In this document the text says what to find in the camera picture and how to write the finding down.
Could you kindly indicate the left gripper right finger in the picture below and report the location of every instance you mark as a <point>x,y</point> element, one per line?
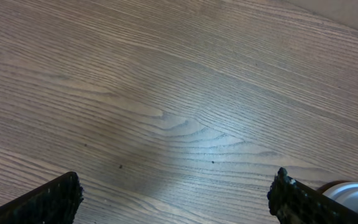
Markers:
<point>293,202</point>

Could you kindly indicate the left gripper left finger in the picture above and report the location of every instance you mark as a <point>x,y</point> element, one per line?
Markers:
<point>55,202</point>

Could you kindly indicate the blue bowl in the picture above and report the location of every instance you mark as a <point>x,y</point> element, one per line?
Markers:
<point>327,186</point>

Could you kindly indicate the white digital kitchen scale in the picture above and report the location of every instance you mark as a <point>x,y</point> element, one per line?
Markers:
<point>344,193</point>

